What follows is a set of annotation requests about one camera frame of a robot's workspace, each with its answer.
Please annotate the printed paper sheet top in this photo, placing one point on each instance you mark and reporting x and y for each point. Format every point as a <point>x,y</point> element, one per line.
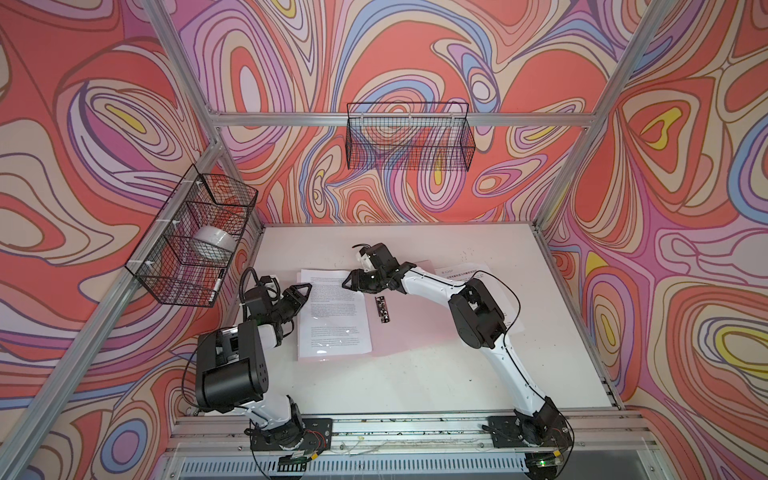
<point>334,321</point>

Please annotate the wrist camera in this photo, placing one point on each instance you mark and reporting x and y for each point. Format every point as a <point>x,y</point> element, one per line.
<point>375,255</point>
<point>271,284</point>

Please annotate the black wire basket left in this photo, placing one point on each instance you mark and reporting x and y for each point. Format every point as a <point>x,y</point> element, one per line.
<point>183,261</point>

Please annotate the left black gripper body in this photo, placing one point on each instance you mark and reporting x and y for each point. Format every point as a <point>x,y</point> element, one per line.
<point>278,313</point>

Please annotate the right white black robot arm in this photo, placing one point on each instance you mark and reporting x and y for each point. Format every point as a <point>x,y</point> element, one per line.
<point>481,324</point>

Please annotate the black wire basket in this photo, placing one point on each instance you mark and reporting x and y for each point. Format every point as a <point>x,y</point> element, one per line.
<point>183,261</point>
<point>409,136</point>

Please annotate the aluminium mounting rail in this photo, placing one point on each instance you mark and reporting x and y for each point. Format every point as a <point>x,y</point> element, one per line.
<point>452,432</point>

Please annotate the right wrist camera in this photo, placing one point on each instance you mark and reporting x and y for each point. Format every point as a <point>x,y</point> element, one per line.
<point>375,255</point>

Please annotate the printed paper sheet bottom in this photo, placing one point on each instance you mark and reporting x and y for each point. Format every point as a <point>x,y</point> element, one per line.
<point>462,272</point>

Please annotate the white tape roll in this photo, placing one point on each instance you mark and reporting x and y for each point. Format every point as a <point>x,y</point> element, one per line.
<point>213,244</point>

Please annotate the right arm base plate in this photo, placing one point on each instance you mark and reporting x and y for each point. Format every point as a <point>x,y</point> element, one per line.
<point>510,432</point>

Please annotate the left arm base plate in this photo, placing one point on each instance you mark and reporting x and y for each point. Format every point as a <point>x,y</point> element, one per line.
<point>314,435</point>

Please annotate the printed paper sheet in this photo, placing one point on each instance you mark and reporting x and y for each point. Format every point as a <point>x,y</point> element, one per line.
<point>462,272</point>
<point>334,321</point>

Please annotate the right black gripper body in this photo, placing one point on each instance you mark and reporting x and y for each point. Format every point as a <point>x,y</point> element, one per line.
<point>382,273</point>

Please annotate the pink folder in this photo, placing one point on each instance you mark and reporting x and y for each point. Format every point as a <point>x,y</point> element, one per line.
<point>415,322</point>

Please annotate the black wire basket back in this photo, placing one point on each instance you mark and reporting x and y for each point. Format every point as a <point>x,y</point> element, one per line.
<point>409,136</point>

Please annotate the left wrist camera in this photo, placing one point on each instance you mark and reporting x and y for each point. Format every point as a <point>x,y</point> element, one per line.
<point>271,284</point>

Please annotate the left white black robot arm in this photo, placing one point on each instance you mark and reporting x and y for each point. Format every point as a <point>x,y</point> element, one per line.
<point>232,371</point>

